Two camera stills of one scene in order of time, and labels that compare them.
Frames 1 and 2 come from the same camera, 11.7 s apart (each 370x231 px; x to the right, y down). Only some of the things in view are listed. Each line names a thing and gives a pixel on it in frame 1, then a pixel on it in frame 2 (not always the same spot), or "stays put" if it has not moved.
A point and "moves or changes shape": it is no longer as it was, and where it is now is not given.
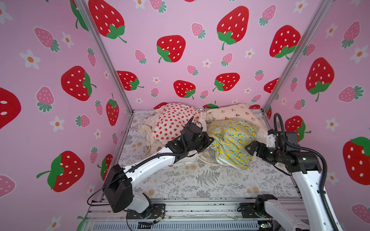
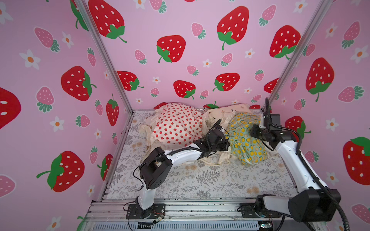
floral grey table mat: [205, 180] stays put
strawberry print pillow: [170, 120] stays put
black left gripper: [204, 138] → [224, 142]
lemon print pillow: [229, 138] moves or changes shape
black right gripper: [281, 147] → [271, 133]
